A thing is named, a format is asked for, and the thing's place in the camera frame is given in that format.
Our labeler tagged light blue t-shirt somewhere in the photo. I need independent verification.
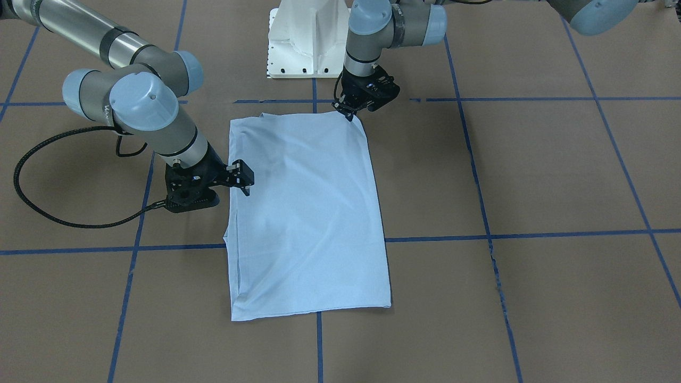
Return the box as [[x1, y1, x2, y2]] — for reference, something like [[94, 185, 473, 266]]
[[224, 112, 392, 322]]

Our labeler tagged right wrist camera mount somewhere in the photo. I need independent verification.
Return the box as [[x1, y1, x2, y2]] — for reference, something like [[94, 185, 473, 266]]
[[164, 173, 220, 213]]

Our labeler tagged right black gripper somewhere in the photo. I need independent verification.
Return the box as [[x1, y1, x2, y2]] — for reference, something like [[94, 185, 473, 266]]
[[165, 143, 255, 196]]

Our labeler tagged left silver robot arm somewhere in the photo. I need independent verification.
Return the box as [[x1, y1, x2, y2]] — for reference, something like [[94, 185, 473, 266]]
[[333, 1, 637, 121]]

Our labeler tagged white camera pedestal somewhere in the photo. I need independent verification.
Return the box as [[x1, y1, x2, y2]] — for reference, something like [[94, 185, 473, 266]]
[[266, 1, 351, 79]]

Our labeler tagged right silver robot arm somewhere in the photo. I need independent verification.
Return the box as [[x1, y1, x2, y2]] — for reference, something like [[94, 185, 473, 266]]
[[2, 1, 254, 205]]

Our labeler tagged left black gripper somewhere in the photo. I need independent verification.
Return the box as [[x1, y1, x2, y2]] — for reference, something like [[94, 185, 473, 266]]
[[331, 65, 401, 122]]

